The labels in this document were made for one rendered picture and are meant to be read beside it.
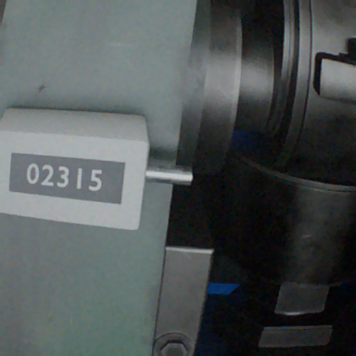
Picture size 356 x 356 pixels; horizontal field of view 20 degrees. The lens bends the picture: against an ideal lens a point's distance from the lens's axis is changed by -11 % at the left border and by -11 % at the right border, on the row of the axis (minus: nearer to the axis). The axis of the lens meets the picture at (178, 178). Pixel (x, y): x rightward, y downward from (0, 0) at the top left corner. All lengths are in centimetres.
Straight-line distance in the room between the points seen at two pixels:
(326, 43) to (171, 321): 17
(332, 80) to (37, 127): 16
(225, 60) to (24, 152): 15
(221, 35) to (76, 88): 11
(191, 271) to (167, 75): 10
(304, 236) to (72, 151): 19
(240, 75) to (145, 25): 12
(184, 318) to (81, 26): 16
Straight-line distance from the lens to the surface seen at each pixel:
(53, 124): 46
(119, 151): 45
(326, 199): 59
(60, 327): 53
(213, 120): 57
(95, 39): 48
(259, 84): 59
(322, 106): 55
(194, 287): 53
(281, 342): 64
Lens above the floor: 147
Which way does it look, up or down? 19 degrees down
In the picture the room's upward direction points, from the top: 7 degrees clockwise
